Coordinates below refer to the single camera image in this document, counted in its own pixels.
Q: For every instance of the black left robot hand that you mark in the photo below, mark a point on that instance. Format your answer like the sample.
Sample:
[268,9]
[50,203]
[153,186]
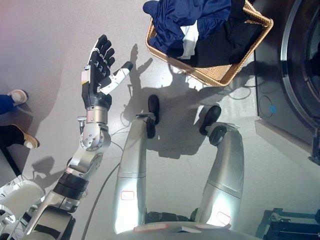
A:
[96,82]

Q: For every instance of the white rounded shoulder cover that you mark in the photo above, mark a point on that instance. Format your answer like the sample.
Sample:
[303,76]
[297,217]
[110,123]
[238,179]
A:
[22,196]

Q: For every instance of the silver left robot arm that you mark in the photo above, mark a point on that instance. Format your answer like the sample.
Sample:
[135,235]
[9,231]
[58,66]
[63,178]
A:
[92,140]

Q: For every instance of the woven wicker laundry basket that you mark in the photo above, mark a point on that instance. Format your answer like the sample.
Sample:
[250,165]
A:
[215,75]

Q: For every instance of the dark grey washing machine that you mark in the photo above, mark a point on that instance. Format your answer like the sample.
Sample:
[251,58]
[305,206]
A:
[280,75]

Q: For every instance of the black left robot foot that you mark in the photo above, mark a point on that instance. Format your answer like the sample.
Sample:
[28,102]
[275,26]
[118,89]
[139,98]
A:
[153,106]

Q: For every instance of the black robot foot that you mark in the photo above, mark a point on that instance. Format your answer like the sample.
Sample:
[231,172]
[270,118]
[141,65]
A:
[212,116]
[153,106]

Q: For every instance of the beige shoe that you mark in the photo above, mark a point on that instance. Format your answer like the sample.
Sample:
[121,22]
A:
[30,141]
[18,96]

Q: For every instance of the blue trouser leg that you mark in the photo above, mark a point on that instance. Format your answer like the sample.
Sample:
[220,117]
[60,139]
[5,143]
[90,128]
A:
[5,103]

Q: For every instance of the navy blue garment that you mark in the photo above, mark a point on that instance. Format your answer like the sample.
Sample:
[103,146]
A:
[172,22]

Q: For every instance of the silver left robot leg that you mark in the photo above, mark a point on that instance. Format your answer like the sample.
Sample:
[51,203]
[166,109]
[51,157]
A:
[132,175]

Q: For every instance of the silver robot leg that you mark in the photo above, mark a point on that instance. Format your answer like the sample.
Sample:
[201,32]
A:
[225,180]
[132,175]

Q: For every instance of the black trouser leg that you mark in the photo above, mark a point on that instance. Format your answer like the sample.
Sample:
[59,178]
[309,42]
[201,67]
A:
[10,136]

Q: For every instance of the white garment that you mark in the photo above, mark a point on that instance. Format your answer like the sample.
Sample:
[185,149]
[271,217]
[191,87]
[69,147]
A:
[189,40]

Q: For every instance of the black right robot foot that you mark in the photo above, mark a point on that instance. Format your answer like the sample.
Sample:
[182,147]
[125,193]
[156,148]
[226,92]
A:
[212,116]

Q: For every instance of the dark grey box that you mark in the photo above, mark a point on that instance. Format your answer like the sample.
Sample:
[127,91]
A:
[7,167]

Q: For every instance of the black garment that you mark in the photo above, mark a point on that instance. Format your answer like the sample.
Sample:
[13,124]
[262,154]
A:
[225,47]

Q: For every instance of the silver right robot leg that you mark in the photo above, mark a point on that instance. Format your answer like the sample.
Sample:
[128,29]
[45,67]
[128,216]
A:
[225,180]

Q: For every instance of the silver robot torso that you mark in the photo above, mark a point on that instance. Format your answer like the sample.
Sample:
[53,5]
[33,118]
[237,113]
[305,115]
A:
[175,232]

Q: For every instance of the small blue sticker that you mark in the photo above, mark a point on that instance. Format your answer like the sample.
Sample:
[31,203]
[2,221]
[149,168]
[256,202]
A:
[273,108]

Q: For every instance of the white washer plinth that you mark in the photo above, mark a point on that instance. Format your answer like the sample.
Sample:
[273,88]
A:
[280,136]

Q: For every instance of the black metal frame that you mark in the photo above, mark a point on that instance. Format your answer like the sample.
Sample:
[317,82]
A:
[290,225]

